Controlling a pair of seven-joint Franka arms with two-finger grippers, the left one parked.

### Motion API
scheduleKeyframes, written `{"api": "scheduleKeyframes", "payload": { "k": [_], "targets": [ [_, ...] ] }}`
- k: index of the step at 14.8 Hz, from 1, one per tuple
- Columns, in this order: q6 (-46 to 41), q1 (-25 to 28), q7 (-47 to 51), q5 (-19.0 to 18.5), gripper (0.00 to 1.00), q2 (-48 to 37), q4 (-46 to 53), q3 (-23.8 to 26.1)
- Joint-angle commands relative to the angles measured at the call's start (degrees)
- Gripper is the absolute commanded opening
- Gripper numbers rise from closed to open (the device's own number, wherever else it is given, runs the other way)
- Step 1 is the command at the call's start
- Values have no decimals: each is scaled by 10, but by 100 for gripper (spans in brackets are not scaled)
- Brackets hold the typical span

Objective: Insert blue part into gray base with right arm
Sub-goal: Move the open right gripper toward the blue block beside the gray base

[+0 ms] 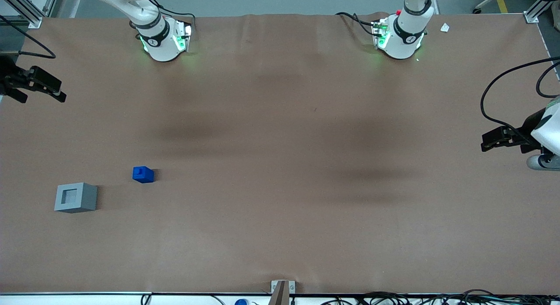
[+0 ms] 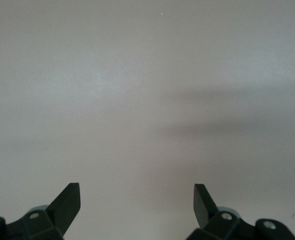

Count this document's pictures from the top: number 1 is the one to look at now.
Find black arm base cable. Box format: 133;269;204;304
335;12;378;37
138;0;196;34

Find gray square base block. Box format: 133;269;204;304
54;182;98;214

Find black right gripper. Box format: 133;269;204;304
0;56;67;103

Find thick black looped cable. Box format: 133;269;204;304
480;56;560;141

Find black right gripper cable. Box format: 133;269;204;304
0;15;56;59

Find blue plastic part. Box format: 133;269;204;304
132;166;154;184

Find black left arm base cable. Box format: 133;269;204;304
335;12;378;37

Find white stand leg with caster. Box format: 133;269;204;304
472;0;525;14

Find aluminium corner profile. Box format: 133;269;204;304
524;0;560;24

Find thin black looped cable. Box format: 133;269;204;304
535;61;560;99

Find black right arm base cable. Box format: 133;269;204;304
138;0;196;34

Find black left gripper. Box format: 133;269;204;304
481;107;547;153

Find black cable tangle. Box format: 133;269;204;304
319;289;560;305

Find aluminium frame profile with bracket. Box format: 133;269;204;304
0;0;43;29

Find aluminium frame upright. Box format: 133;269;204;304
42;0;70;18

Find metal table edge bracket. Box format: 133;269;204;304
271;280;296;294

